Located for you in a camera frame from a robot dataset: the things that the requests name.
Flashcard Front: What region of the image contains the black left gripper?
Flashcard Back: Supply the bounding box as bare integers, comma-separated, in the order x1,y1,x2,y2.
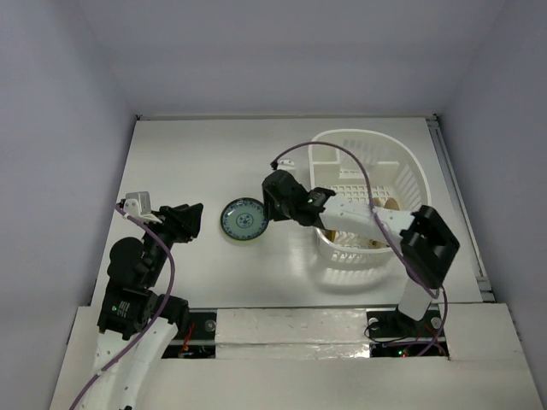
142,201,203,284

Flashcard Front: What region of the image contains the teal blue floral plate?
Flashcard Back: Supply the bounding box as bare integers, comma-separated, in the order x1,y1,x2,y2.
220,197,269,242

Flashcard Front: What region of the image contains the yellow patterned plate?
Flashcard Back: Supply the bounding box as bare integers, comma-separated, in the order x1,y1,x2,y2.
324,230,338,243

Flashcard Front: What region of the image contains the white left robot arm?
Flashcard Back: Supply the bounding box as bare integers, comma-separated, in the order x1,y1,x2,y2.
80,199,203,409

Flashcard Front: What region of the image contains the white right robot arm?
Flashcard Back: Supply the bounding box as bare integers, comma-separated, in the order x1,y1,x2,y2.
262,170,460,335

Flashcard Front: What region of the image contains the white plastic dish rack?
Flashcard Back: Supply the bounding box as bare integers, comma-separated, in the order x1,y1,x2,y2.
308,129,431,266

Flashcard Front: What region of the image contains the cream plate at rack end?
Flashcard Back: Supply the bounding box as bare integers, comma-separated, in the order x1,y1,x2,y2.
384,197,401,211

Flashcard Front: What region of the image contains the cream plate with flower print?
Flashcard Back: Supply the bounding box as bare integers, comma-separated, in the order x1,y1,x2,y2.
368,197,386,249

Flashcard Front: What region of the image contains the white foam strip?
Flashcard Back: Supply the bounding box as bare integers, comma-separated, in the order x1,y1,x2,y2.
215,308,370,360

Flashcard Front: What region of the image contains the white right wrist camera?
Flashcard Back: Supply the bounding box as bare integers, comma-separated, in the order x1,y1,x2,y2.
277,158,296,172

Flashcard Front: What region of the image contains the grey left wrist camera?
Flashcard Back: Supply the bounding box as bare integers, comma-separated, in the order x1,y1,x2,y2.
121,191,151,217

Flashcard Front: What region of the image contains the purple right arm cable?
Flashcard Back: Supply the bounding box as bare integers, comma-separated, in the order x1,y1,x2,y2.
269,142,448,357

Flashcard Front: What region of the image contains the aluminium rail at right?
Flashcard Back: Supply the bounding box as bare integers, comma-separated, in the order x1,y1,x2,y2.
426,114,497,303

